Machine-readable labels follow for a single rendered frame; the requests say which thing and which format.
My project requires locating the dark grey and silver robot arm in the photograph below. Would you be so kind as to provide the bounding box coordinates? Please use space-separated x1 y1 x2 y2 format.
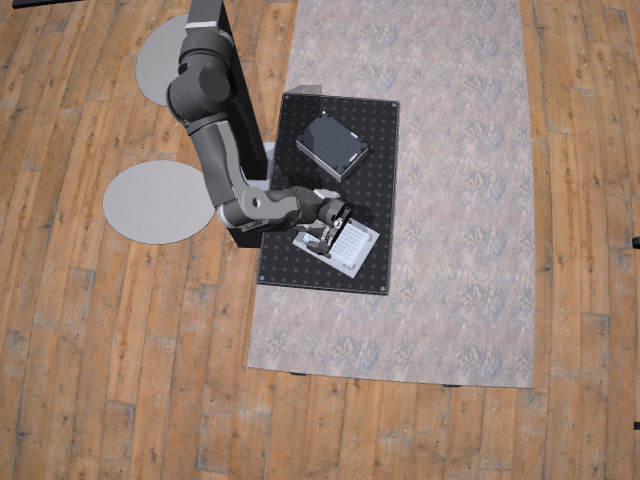
166 21 347 233

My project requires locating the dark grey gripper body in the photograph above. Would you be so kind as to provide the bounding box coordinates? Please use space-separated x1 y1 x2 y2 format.
306 207 352 245

